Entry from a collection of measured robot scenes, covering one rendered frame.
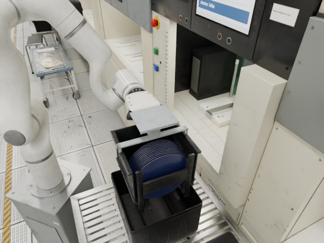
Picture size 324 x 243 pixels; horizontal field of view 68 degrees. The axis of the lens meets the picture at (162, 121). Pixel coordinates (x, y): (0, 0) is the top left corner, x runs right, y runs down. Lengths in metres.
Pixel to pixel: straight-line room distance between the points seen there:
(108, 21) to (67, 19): 1.93
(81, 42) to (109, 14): 1.91
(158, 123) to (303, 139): 0.38
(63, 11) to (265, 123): 0.66
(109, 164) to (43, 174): 1.23
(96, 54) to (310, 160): 0.69
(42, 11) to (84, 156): 1.84
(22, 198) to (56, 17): 0.82
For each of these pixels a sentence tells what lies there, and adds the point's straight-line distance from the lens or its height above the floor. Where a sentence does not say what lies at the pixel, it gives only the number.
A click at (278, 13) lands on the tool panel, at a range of 0.70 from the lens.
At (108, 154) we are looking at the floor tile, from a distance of 2.45.
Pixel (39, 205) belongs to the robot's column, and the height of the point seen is 0.76.
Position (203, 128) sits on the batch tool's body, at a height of 0.87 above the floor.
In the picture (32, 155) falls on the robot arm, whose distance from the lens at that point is 1.11.
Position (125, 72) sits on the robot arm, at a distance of 0.93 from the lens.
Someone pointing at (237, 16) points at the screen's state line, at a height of 1.51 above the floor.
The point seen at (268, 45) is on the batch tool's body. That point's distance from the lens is 0.72.
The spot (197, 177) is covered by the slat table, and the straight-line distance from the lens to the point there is 1.22.
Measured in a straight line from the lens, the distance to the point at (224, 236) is 0.95.
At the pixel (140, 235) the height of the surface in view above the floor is 0.89.
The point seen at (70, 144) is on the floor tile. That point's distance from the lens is 2.67.
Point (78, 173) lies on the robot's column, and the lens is 1.29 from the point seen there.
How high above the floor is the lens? 1.69
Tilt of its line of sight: 37 degrees down
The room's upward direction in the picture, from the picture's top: straight up
